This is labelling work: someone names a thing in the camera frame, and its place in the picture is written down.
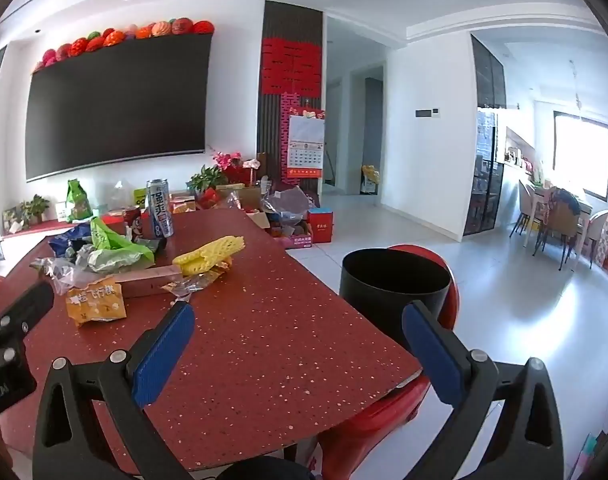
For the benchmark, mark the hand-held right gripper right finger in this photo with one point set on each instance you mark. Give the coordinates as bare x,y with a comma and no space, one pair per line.
434,355

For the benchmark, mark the leafy green potted plant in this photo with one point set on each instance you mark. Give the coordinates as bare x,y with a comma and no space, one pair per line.
206,180

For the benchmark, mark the dark slatted wall panel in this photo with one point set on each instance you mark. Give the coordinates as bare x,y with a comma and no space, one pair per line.
276,15

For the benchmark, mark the clear plastic bag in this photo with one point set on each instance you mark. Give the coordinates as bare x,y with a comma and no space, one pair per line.
119,195

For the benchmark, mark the red gift box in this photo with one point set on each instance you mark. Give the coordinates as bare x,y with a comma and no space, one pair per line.
320,225

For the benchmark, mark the chair with patterned cloth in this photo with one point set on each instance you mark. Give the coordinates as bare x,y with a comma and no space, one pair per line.
559,220

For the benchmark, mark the red wall calendar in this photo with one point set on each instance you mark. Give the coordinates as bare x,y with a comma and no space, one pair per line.
306,135

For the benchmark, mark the beige dining chair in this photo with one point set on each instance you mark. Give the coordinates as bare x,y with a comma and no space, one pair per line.
521,205

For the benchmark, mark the grey plastic bag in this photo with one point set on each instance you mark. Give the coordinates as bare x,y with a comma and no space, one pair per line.
286,205

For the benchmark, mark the black wrapper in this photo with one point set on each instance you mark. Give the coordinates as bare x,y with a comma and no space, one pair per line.
158,245

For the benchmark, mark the dining table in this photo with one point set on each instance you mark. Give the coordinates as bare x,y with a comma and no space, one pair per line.
539,195

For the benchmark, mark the bright window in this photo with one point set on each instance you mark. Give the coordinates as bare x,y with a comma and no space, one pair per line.
581,155

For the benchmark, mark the yellow foam fruit net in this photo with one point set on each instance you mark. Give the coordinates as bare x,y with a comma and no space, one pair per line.
209,255

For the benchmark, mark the orange snack packet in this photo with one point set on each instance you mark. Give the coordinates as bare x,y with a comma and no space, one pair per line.
95,302

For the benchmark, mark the large black television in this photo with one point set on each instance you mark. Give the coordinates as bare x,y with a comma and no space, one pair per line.
119,105

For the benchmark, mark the red plastic stool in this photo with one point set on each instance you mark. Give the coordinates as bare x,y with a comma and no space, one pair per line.
374,420

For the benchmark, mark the short red drink can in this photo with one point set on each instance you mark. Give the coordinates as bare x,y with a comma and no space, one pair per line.
133,225

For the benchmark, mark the pink flower bouquet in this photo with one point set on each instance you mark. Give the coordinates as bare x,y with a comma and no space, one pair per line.
226,160

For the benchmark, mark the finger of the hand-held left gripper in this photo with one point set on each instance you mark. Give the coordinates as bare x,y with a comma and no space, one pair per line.
29,302

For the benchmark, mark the narrow red paper cutout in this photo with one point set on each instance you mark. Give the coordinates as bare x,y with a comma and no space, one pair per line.
290,105

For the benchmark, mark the glass display cabinet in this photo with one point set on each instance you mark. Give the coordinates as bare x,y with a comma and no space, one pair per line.
484,175

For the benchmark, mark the pink fruit box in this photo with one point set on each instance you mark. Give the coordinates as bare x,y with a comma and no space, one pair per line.
299,241

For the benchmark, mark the clear snack wrapper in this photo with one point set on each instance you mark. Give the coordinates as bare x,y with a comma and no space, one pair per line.
191,287

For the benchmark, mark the yellow bag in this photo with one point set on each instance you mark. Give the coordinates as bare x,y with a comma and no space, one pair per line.
370,177

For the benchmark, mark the yellow-green sign card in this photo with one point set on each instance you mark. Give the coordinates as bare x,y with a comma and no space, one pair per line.
141,197

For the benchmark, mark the green plastic bag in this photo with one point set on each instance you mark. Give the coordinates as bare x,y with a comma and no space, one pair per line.
111,245

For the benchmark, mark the white dining chair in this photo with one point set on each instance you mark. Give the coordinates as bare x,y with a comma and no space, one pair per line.
598,232

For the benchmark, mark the tall silver drink can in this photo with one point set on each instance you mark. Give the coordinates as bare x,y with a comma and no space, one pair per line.
160,210

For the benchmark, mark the wall control panel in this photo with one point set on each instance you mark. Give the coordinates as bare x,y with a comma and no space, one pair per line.
426,113

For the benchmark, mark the pink paper box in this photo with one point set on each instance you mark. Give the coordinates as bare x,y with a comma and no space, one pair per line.
149,280

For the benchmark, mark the row of paper lanterns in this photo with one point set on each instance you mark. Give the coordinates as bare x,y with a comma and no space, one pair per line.
181,26

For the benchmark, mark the large red paper cutout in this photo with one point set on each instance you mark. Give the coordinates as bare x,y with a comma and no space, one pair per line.
289,65

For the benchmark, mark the blue snack wrapper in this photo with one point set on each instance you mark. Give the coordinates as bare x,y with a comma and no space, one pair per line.
66,240

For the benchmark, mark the small potted plant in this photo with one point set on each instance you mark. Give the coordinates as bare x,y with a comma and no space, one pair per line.
34,207

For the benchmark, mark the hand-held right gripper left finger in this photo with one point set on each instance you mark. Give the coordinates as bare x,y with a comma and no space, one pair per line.
163,355

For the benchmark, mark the green snack bag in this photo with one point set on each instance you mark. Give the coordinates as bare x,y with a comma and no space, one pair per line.
79,202

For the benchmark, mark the black trash bin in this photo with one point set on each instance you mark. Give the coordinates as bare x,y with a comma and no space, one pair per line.
384,285

